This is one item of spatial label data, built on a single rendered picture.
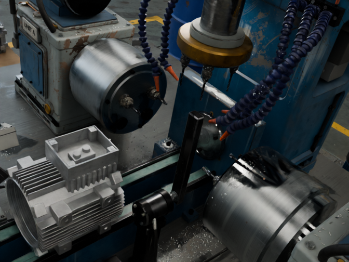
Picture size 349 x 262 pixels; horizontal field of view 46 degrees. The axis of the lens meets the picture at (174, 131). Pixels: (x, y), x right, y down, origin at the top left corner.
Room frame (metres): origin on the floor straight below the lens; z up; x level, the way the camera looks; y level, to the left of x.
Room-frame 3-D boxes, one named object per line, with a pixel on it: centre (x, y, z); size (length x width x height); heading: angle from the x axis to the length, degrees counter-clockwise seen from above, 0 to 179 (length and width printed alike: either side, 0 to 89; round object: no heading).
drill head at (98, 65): (1.13, 0.24, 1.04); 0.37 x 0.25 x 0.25; 48
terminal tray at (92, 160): (0.66, 0.18, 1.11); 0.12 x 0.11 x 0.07; 137
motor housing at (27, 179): (0.63, 0.21, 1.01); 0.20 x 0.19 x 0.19; 137
